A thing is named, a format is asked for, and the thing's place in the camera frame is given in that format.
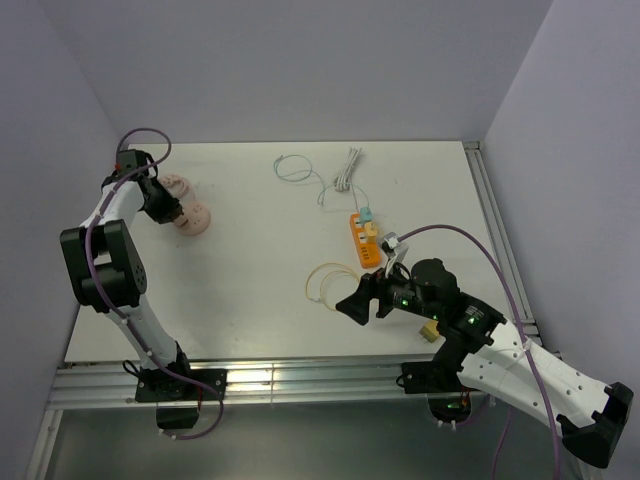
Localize orange power strip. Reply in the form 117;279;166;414
349;213;381;269

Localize teal charging cable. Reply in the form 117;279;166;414
272;153;369;211

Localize teal plug adapter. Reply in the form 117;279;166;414
357;206;373;224

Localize aluminium side rail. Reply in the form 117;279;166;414
463;142;528;310

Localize dark yellow plug adapter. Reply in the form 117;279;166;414
419;320;440;343

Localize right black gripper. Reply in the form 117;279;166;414
335;256;441;324

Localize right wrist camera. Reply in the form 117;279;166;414
379;232;408;277

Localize aluminium front rail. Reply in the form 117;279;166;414
49;349;574;411

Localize pink round power socket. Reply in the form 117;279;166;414
159;174;211;236

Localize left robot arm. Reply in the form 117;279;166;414
60;149;195;399

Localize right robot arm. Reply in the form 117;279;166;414
336;259;633;469

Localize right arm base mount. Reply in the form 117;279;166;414
395;361;472;422

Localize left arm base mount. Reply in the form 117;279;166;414
135;369;227;434

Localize white power strip cord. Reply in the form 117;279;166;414
332;145;365;194

